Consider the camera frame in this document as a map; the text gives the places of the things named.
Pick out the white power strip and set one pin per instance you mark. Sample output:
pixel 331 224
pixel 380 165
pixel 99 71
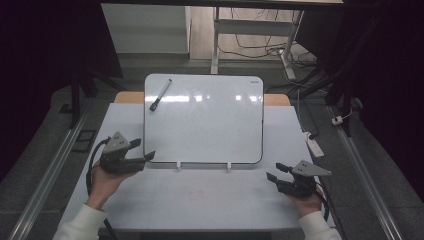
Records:
pixel 315 146

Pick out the aluminium floor rail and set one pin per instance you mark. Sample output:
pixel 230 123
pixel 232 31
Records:
pixel 46 173
pixel 366 173

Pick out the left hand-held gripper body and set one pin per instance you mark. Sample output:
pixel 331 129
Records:
pixel 116 160

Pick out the black curtain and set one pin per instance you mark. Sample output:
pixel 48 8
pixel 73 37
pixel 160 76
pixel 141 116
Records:
pixel 40 66
pixel 390 66

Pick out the person's right hand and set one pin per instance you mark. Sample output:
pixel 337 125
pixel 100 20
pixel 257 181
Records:
pixel 308 205

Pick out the black and white marker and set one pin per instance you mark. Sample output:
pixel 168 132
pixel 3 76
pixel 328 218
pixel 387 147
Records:
pixel 160 95

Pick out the white table cover sheet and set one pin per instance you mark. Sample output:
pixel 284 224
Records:
pixel 200 200

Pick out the wooden table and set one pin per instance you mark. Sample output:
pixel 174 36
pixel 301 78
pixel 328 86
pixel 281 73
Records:
pixel 130 97

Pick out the white whiteboard stand foot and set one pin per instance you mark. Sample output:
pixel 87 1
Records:
pixel 178 165
pixel 229 166

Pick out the person's left hand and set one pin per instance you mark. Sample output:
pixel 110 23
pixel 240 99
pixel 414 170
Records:
pixel 105 186

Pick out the white desk frame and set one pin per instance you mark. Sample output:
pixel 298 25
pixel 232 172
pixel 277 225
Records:
pixel 253 27

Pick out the small white adapter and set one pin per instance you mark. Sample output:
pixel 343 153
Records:
pixel 337 120

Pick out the black floor plate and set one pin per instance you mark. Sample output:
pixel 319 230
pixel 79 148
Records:
pixel 85 140

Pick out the white whiteboard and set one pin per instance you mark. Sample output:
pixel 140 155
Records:
pixel 200 126

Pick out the black plug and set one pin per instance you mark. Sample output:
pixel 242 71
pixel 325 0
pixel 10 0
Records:
pixel 313 135

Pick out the black metal stand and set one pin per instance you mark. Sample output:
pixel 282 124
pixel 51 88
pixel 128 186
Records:
pixel 75 100

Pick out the white cabinet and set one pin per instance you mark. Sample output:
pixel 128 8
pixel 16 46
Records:
pixel 143 30

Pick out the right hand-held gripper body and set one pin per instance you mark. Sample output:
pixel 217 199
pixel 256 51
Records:
pixel 300 186

